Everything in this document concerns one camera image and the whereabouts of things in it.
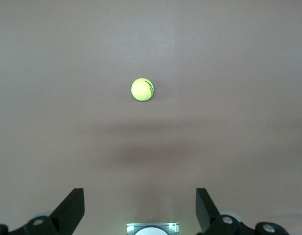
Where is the yellow-green tennis ball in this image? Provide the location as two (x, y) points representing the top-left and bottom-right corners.
(130, 77), (156, 102)

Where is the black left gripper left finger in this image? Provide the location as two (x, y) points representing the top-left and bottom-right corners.
(0, 188), (85, 235)

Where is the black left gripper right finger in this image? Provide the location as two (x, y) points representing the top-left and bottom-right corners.
(195, 188), (289, 235)

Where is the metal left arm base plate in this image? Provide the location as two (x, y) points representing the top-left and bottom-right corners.
(126, 221), (180, 235)

